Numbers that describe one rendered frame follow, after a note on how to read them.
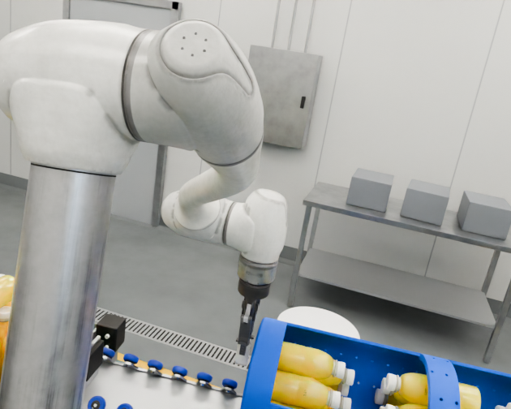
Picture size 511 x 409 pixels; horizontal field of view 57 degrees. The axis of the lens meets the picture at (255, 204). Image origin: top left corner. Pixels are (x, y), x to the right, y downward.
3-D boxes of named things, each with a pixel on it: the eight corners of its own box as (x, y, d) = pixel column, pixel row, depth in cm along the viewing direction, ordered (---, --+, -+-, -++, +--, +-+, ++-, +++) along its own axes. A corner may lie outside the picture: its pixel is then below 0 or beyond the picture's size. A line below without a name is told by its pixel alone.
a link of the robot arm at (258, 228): (285, 252, 113) (234, 239, 116) (297, 191, 109) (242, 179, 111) (276, 269, 103) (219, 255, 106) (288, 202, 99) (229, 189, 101)
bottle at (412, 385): (467, 415, 114) (390, 396, 117) (470, 385, 116) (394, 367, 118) (478, 420, 108) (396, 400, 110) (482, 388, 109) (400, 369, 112)
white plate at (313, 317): (332, 303, 174) (331, 306, 175) (264, 308, 163) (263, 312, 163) (377, 348, 150) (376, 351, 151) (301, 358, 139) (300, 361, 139)
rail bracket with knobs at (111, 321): (112, 360, 146) (113, 332, 143) (90, 355, 147) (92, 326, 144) (126, 343, 155) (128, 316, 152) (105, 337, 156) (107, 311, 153)
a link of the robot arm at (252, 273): (236, 259, 105) (232, 282, 107) (276, 268, 104) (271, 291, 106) (244, 244, 114) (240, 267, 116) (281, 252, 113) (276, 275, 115)
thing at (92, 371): (84, 397, 126) (87, 357, 122) (76, 395, 126) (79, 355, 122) (103, 374, 135) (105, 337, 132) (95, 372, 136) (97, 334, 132)
